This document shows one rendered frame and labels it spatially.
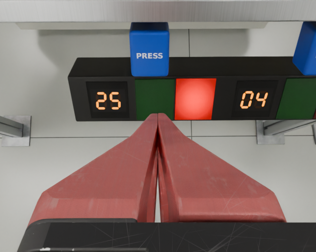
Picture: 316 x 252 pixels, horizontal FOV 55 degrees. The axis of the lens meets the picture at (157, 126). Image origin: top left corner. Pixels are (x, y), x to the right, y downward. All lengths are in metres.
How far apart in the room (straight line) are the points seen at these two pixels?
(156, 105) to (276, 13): 0.10
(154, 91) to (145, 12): 0.07
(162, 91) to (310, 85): 0.11
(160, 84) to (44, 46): 0.81
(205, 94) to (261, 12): 0.08
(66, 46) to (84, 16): 0.82
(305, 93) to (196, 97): 0.08
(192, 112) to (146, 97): 0.04
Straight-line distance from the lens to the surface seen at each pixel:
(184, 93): 0.23
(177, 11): 0.17
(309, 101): 0.26
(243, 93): 0.24
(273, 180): 0.94
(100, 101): 0.23
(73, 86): 0.23
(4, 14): 0.19
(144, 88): 0.22
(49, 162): 0.93
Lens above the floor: 0.88
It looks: 81 degrees down
